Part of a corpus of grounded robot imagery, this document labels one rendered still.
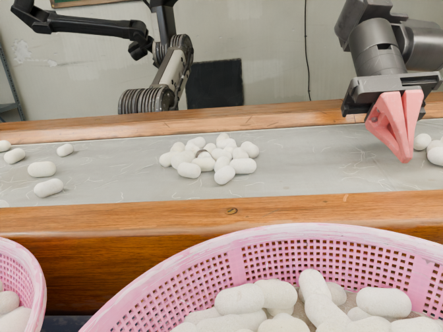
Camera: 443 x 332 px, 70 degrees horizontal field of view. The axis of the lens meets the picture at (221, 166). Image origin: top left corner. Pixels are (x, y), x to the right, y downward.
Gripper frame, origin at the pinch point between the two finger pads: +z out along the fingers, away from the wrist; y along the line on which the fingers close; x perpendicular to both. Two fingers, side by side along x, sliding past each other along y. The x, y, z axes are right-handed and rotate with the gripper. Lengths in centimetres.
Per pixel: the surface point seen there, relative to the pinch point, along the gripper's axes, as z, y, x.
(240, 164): -0.5, -19.0, 1.3
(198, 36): -171, -52, 126
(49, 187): 2.4, -42.3, -0.6
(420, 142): -4.0, 4.7, 4.6
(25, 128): -19, -64, 16
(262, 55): -162, -5, 139
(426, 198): 8.1, -3.2, -7.3
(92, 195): 3.5, -37.0, 0.2
